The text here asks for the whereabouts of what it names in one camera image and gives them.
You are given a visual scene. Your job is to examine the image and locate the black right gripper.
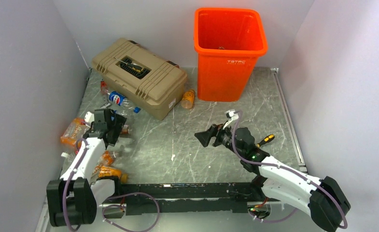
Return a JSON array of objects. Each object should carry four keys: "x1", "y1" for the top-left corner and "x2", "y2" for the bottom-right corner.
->
[{"x1": 195, "y1": 120, "x2": 244, "y2": 158}]

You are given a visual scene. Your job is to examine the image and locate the small orange juice bottle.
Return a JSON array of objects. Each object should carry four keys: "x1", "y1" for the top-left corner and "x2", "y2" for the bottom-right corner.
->
[{"x1": 181, "y1": 89, "x2": 195, "y2": 109}]

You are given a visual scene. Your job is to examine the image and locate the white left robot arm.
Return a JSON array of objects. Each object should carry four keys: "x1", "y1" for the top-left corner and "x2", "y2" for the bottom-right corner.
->
[{"x1": 46, "y1": 108, "x2": 127, "y2": 232}]

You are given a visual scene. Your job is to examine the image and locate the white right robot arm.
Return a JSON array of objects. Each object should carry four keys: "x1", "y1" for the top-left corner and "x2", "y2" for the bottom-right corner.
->
[{"x1": 194, "y1": 124, "x2": 351, "y2": 232}]

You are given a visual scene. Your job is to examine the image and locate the orange plastic bin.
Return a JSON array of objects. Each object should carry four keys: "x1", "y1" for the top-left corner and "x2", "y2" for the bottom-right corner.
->
[{"x1": 194, "y1": 8, "x2": 268, "y2": 102}]

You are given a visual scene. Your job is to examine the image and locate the pepsi bottle near toolbox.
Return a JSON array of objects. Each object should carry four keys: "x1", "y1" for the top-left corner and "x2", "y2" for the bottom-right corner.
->
[{"x1": 100, "y1": 87, "x2": 141, "y2": 114}]

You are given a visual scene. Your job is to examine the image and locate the orange label flattened bottle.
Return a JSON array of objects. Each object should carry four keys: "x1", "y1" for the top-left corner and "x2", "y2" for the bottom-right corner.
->
[{"x1": 92, "y1": 150, "x2": 119, "y2": 176}]

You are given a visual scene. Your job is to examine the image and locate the large orange bottle left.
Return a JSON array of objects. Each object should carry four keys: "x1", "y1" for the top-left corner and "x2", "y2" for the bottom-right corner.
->
[{"x1": 60, "y1": 117, "x2": 89, "y2": 148}]

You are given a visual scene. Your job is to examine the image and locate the orange bottle near base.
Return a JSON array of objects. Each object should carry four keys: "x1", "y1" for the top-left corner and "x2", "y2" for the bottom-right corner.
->
[{"x1": 98, "y1": 166, "x2": 128, "y2": 184}]

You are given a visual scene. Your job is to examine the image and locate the red label clear bottle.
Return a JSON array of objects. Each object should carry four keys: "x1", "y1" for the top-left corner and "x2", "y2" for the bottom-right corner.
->
[{"x1": 60, "y1": 152, "x2": 73, "y2": 159}]

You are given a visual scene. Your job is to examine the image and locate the tan plastic toolbox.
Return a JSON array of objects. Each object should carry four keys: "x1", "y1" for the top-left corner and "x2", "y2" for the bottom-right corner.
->
[{"x1": 91, "y1": 38, "x2": 187, "y2": 120}]

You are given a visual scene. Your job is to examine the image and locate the screwdriver in toolbox lid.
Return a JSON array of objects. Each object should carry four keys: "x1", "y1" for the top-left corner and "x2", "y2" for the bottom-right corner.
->
[{"x1": 119, "y1": 58, "x2": 151, "y2": 79}]

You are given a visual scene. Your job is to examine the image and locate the yellow black screwdriver on table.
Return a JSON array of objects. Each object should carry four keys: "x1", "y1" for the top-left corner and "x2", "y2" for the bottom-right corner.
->
[{"x1": 256, "y1": 134, "x2": 275, "y2": 147}]

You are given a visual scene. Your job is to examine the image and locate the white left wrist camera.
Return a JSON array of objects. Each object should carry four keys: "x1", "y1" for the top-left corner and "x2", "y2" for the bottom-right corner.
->
[{"x1": 84, "y1": 111, "x2": 94, "y2": 124}]

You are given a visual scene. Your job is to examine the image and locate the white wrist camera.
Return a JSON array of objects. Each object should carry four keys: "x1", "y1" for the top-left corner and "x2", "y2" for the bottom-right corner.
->
[
  {"x1": 84, "y1": 111, "x2": 94, "y2": 124},
  {"x1": 223, "y1": 109, "x2": 239, "y2": 129}
]

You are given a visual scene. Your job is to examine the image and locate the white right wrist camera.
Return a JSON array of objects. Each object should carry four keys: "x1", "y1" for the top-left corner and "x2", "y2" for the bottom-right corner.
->
[{"x1": 223, "y1": 109, "x2": 239, "y2": 129}]

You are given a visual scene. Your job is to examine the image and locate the red handled pliers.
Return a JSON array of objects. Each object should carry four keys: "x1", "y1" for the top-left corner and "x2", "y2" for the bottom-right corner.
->
[{"x1": 100, "y1": 81, "x2": 108, "y2": 91}]

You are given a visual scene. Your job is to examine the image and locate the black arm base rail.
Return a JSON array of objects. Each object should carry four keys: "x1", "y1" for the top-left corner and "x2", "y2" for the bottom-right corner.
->
[{"x1": 101, "y1": 182, "x2": 266, "y2": 216}]

